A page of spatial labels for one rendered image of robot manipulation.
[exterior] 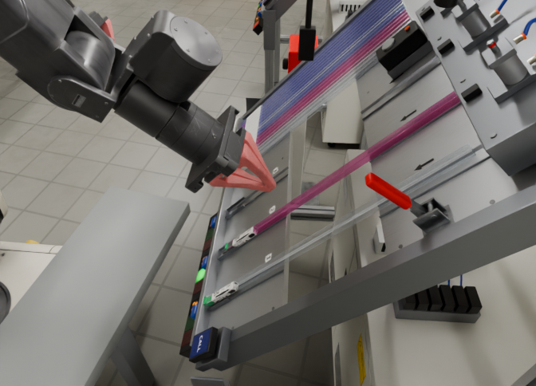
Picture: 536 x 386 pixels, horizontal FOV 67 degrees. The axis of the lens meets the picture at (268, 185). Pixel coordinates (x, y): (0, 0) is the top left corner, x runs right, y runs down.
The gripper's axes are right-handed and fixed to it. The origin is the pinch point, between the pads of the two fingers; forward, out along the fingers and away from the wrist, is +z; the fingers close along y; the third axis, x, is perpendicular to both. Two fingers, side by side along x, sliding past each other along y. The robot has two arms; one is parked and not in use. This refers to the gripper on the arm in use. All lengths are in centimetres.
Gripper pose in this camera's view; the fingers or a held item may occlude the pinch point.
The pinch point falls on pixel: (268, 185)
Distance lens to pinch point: 50.3
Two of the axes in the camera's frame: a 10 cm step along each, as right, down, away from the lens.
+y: 0.8, -6.9, 7.2
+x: -6.6, 5.0, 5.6
